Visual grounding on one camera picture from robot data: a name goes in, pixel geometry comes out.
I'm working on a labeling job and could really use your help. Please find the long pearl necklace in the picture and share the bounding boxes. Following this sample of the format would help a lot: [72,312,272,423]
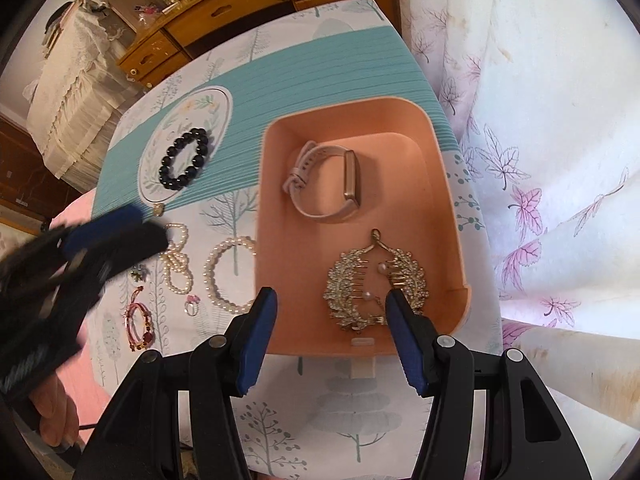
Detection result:
[159,221,196,296]

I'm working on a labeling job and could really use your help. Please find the gold round brooch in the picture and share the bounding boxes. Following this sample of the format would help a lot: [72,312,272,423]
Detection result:
[152,203,165,217]

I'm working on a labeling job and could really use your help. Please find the pink blanket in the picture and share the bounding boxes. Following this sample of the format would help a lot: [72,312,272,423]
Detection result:
[50,190,111,441]

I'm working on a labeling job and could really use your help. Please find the pink paper box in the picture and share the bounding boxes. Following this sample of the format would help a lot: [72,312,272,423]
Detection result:
[255,96,471,356]

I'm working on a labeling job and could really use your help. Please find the pearl bracelet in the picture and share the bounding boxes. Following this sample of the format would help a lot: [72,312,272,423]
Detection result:
[203,235,258,316]

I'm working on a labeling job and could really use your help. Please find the left hand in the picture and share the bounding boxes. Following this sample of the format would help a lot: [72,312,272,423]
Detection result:
[29,374,79,448]

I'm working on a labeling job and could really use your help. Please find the white floral curtain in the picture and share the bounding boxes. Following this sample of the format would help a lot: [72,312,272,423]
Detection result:
[399,0,639,479]

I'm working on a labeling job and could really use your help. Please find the black bead bracelet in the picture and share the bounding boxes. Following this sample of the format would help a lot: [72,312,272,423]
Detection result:
[157,127,211,192]

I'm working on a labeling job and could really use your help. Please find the red string bead bracelet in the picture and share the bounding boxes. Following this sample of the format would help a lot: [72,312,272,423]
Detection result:
[124,285,158,354]

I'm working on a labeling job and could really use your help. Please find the wooden desk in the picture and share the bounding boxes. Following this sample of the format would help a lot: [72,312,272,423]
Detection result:
[118,0,401,89]

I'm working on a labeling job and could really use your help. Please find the tree-print tablecloth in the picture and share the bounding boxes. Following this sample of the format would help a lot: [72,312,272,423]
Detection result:
[93,0,502,479]

